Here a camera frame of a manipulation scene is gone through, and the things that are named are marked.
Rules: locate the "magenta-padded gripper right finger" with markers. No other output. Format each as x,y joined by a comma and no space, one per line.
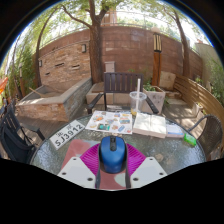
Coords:
148,171

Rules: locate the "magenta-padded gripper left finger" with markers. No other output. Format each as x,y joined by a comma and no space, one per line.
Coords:
75,171

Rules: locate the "blue computer mouse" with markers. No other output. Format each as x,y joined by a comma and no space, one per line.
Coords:
112,155

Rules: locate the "pink patterned mouse pad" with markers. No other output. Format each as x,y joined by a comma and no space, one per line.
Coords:
75,148

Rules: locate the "white licence plate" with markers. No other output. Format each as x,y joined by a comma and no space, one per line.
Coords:
66,134

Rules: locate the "white open book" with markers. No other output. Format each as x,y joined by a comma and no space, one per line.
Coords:
150,125

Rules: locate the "green wet wipes pack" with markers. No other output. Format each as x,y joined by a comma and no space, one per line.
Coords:
190,139

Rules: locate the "colourful picture sheet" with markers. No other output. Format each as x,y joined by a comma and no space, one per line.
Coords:
109,122

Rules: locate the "black metal chair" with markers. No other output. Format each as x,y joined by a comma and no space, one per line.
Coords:
13,140

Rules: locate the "clear plastic cup with straw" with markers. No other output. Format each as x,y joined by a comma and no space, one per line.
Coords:
137,101

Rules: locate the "concrete plant pot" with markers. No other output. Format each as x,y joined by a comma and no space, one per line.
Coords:
156,100

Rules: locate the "stone raised bed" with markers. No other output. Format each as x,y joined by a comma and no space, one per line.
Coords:
50,103

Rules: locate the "beige stone block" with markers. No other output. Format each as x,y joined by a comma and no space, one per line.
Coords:
167,80

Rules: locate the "grey box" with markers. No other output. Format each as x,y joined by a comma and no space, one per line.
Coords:
110,66

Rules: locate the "thick forked tree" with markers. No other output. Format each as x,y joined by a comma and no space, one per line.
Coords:
96,56

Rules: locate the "slim straight tree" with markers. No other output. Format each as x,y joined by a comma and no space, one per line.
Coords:
184,50

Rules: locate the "wooden garden lamp post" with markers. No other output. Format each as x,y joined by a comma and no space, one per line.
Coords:
156,63

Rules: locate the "wall lantern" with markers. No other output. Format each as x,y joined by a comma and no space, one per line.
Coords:
84,48

